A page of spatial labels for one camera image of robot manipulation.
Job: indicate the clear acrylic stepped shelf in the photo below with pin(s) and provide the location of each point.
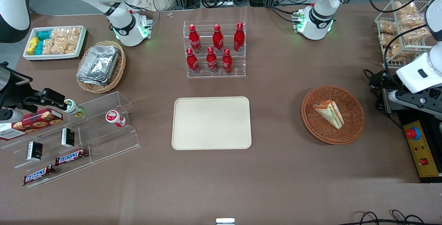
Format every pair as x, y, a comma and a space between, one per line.
103, 138

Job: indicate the teal snack pack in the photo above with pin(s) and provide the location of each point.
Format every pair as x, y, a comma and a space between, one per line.
39, 48
44, 35

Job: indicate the clear rice cracker bag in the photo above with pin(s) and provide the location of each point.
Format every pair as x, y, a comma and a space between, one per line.
59, 33
48, 46
74, 33
71, 46
59, 46

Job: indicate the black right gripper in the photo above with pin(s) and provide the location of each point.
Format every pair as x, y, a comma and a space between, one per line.
14, 93

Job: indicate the fried snack bag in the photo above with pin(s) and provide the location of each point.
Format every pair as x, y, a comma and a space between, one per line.
405, 8
414, 33
388, 39
395, 51
387, 27
411, 19

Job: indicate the brown snickers bar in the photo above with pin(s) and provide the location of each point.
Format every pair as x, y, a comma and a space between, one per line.
70, 156
38, 174

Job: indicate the red emergency stop button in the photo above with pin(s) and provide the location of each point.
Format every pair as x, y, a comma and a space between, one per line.
413, 133

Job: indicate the small black white box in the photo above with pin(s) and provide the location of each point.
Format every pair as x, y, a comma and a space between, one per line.
68, 137
34, 150

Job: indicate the triangular sandwich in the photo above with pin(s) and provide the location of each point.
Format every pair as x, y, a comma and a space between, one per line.
329, 114

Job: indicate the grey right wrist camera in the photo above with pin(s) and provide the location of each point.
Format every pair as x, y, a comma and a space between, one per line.
12, 115

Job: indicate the yellow snack pack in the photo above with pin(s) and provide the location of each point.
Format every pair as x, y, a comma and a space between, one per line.
32, 45

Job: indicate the stacked aluminium foil trays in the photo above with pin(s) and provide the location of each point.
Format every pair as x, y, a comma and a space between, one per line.
98, 64

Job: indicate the red capped yogurt bottle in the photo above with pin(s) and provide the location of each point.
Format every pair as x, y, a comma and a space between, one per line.
115, 118

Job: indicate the red chocolate cookie box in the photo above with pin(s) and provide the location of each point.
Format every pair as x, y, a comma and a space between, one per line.
38, 121

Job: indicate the green capped yogurt bottle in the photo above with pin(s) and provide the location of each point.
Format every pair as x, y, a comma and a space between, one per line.
73, 107

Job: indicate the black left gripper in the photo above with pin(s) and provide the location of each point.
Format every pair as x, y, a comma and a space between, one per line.
381, 83

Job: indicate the clear acrylic bottle rack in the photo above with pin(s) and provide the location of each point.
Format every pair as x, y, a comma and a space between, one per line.
215, 73

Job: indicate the black countertop appliance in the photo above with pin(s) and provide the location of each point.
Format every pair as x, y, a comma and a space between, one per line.
405, 118

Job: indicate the oval light wicker basket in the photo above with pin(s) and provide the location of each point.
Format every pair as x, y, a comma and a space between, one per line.
119, 69

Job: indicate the yellow control panel box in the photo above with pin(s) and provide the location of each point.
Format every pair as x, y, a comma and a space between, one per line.
423, 152

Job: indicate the white rectangular snack tray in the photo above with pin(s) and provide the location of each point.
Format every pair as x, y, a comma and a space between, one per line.
81, 47

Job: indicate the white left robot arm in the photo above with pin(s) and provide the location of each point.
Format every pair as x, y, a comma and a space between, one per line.
321, 0

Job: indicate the beige plastic tray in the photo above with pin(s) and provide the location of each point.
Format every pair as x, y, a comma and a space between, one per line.
211, 123

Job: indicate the round brown wicker basket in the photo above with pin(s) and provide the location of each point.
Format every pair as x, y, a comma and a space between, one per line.
352, 125

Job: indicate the red cola bottle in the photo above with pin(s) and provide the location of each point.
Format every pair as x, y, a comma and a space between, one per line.
227, 62
217, 40
211, 62
192, 62
239, 38
194, 40

